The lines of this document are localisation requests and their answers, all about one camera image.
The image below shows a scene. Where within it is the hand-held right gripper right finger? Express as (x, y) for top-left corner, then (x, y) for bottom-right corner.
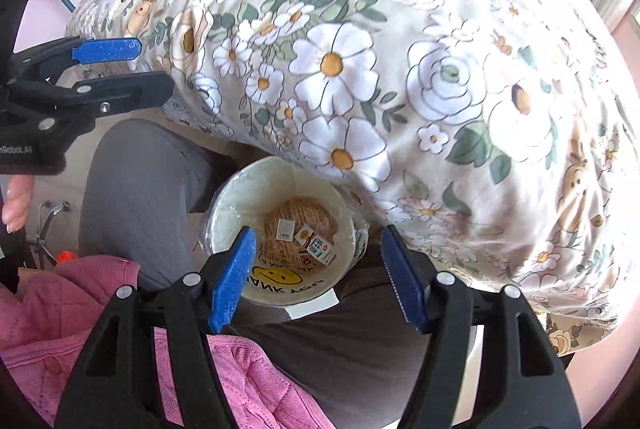
(379, 225), (583, 429)

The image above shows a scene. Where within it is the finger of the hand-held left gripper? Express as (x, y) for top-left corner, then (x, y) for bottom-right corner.
(5, 36), (144, 82)
(5, 70), (176, 134)

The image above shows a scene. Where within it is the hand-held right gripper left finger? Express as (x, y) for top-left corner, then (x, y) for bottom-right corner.
(54, 226), (258, 429)

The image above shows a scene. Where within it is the white trash bin with liner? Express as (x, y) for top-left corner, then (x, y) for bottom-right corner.
(200, 156), (371, 310)

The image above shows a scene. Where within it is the person's left hand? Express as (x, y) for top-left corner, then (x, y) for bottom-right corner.
(0, 174), (36, 234)

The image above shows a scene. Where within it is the metal stool leg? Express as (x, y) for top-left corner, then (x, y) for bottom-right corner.
(25, 199), (73, 270)

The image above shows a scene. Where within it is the white printed packet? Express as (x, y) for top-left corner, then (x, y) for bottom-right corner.
(300, 229), (337, 266)

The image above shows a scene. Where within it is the brown printed wrapper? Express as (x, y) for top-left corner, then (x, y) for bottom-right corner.
(262, 198), (346, 271)

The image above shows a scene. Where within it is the person's right leg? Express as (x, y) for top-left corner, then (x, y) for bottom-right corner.
(220, 254), (481, 429)

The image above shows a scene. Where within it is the person's leg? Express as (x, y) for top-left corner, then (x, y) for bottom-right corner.
(220, 254), (481, 429)
(77, 119), (241, 295)

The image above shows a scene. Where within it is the person's left leg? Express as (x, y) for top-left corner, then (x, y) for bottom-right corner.
(77, 119), (241, 295)

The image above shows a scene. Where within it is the pink quilted jacket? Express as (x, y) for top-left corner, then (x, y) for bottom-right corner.
(0, 254), (336, 429)

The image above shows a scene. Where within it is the floral printed tablecloth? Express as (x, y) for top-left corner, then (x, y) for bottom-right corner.
(65, 0), (640, 357)

